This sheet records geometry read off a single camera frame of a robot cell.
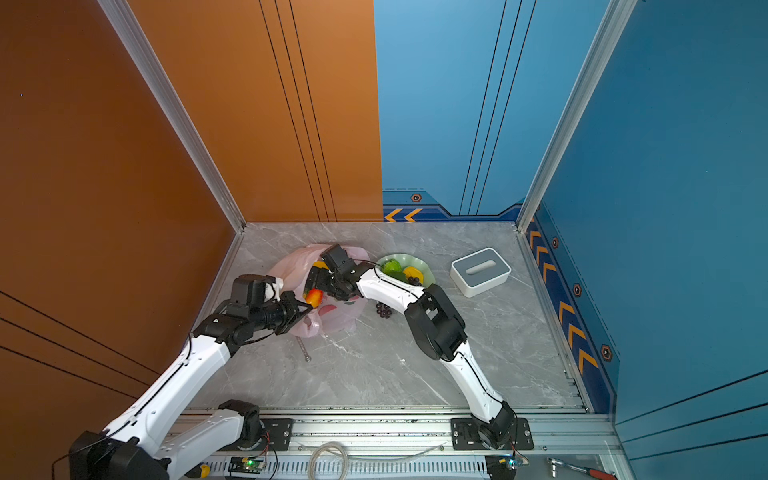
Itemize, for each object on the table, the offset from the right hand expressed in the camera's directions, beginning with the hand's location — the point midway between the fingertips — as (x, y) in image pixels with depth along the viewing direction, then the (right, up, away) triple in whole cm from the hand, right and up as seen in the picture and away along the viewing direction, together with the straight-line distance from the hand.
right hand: (312, 287), depth 92 cm
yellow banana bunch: (+4, +8, -7) cm, 11 cm away
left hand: (+4, -2, -13) cm, 14 cm away
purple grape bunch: (+22, -6, -3) cm, 23 cm away
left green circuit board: (-10, -40, -21) cm, 46 cm away
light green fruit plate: (+30, +8, +11) cm, 33 cm away
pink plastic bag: (+7, -9, +2) cm, 12 cm away
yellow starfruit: (+31, +4, +5) cm, 32 cm away
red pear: (0, -3, +2) cm, 4 cm away
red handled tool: (+71, -39, -24) cm, 85 cm away
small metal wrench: (0, -20, -5) cm, 20 cm away
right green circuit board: (+51, -40, -22) cm, 68 cm away
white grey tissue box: (+55, +4, +10) cm, 56 cm away
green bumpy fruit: (+25, +6, +7) cm, 26 cm away
